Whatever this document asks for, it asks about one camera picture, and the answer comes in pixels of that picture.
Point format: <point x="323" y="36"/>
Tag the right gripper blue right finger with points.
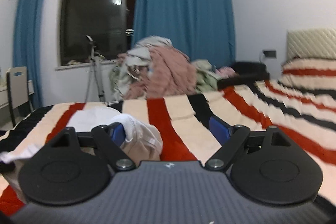
<point x="232" y="140"/>

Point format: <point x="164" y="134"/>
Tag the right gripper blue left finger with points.
<point x="108" y="141"/>

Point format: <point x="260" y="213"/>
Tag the light green garment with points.
<point x="124" y="86"/>

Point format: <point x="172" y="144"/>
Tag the small pink garment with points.
<point x="226" y="72"/>

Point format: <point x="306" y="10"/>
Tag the black armchair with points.
<point x="247" y="72"/>

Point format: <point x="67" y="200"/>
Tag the striped red black cream blanket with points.
<point x="306" y="116"/>

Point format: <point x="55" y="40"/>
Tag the pink fluffy blanket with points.
<point x="170" y="62"/>

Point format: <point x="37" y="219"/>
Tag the white grey garment on pile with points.
<point x="139" y="55"/>

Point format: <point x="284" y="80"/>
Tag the striped pillow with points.
<point x="310" y="74"/>

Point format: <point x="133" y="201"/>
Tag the black and white chair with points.
<point x="17" y="89"/>

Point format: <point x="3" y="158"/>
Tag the white dressing table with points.
<point x="3" y="93"/>

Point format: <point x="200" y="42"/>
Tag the left blue curtain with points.
<point x="26" y="43"/>

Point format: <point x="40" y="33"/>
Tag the blue curtain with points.
<point x="26" y="43"/>
<point x="202" y="29"/>

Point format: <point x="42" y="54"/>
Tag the beige quilted headboard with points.
<point x="318" y="43"/>

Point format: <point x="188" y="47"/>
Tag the dark window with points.
<point x="109" y="23"/>

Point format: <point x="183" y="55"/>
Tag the right blue curtain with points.
<point x="202" y="29"/>

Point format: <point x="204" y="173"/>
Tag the silver tripod with camera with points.
<point x="95" y="72"/>

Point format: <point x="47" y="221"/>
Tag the wall power socket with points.
<point x="270" y="54"/>

